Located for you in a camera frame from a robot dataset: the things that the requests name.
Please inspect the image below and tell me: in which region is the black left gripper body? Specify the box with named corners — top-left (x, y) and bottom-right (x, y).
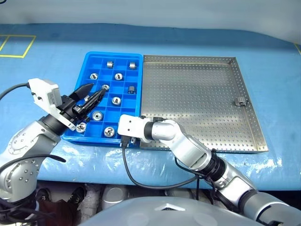
top-left (55, 95), bottom-right (90, 122)

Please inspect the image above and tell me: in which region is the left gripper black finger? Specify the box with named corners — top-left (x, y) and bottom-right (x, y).
top-left (82, 89), bottom-right (107, 112)
top-left (69, 82), bottom-right (95, 101)

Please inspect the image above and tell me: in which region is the blue plastic compartment tray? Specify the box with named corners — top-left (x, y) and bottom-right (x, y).
top-left (61, 51), bottom-right (143, 148)

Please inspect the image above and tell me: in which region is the perforated steel tray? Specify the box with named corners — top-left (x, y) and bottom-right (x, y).
top-left (139, 54), bottom-right (269, 154)

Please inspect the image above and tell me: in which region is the grey rounded housing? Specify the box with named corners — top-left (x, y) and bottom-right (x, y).
top-left (103, 185), bottom-right (130, 209)

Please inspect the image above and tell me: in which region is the grey robot torso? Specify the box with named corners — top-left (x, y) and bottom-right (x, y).
top-left (79, 197), bottom-right (264, 226)

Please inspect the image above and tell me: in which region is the black sneaker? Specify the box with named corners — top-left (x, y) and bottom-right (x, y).
top-left (68, 186), bottom-right (87, 204)
top-left (35, 187), bottom-right (51, 203)

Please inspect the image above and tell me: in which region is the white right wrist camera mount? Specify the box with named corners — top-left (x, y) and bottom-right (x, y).
top-left (117, 114), bottom-right (151, 143)

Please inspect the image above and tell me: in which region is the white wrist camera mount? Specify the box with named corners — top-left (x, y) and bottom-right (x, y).
top-left (27, 78), bottom-right (77, 131)
top-left (117, 114), bottom-right (151, 143)

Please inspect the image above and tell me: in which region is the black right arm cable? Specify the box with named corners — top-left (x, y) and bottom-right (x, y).
top-left (121, 136), bottom-right (217, 201)

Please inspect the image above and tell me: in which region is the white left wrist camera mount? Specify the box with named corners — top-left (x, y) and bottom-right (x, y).
top-left (27, 78), bottom-right (77, 131)

